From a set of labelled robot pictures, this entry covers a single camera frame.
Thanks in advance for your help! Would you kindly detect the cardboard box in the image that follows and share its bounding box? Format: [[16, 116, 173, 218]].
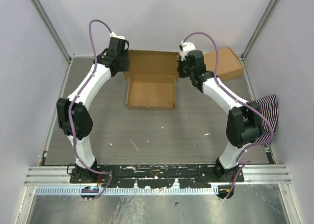
[[123, 50, 179, 110], [204, 48, 244, 81]]

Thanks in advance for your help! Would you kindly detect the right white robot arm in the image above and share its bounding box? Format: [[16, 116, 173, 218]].
[[177, 50, 263, 182]]

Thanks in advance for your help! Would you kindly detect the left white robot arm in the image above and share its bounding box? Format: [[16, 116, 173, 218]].
[[56, 33, 130, 183]]

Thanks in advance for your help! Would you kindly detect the folded closed cardboard box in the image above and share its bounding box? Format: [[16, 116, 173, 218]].
[[204, 48, 244, 81]]

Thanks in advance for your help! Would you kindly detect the striped purple black cloth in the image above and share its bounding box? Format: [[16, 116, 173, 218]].
[[244, 94, 279, 148]]

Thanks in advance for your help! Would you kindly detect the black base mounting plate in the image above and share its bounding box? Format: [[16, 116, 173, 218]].
[[67, 164, 244, 189]]

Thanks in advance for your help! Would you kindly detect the small green circuit board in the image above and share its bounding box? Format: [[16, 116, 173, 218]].
[[81, 186, 99, 194]]

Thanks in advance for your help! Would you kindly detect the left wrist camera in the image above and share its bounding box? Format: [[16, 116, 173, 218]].
[[110, 32, 125, 40]]

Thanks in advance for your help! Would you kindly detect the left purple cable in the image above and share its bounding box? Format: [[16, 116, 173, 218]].
[[68, 19, 113, 201]]

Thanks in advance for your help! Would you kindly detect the purple cable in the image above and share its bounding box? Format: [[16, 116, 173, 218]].
[[68, 19, 113, 201], [183, 31, 275, 200]]

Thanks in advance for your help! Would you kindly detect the left aluminium corner post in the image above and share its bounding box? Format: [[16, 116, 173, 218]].
[[30, 0, 72, 62]]

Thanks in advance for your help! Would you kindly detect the aluminium corner post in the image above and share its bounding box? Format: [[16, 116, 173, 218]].
[[30, 0, 72, 62], [241, 0, 280, 61]]

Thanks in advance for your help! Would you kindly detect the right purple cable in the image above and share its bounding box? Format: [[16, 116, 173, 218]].
[[183, 31, 275, 200]]

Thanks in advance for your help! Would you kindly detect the right aluminium corner post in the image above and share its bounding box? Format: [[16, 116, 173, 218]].
[[241, 0, 280, 61]]

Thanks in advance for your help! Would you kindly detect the aluminium front rail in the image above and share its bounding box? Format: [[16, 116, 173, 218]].
[[25, 164, 291, 188]]

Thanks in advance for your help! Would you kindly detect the white slotted cable duct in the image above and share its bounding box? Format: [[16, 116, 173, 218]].
[[35, 186, 218, 196]]

